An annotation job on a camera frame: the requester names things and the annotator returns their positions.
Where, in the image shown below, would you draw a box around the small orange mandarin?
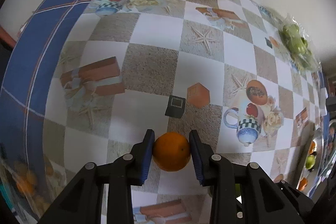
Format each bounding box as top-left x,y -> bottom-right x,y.
153,132 -> 191,172

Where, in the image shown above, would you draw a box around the clear box of green fruits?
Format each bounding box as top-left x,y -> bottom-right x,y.
278,14 -> 322,72

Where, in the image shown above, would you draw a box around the silver metal bowl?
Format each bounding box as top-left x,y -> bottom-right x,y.
293,122 -> 325,197

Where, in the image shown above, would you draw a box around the black charger on white dock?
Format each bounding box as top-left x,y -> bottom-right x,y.
319,79 -> 335,116

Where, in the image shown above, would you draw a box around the checkered patterned tablecloth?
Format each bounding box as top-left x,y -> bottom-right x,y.
1,0 -> 324,199

